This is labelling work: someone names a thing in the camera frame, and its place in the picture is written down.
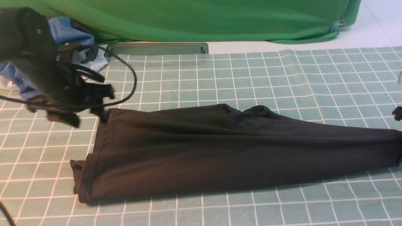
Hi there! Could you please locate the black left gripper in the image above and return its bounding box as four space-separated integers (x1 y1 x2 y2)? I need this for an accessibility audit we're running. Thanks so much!
11 56 115 128

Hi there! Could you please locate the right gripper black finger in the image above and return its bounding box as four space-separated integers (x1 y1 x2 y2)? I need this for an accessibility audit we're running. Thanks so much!
393 106 402 121

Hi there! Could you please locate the dark gray long-sleeve shirt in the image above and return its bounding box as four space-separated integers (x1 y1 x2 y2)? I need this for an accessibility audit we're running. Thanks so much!
70 104 401 203

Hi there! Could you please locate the green checkered tablecloth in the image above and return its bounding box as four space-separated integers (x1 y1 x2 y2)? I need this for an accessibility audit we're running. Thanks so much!
0 47 402 226

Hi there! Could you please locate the blue crumpled garment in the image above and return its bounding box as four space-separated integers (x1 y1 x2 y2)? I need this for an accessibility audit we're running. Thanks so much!
0 17 99 100

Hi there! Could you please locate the metal binder clip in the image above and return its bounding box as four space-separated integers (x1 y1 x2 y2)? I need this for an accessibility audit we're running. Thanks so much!
331 19 347 32

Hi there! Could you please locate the green backdrop cloth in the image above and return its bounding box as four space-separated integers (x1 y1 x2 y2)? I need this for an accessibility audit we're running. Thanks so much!
1 0 361 45

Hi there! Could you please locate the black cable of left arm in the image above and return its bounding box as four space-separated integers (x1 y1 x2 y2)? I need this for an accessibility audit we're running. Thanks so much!
0 44 138 226

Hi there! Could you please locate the gray metal rail bracket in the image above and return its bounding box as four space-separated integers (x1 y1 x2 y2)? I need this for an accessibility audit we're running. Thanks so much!
107 43 209 56

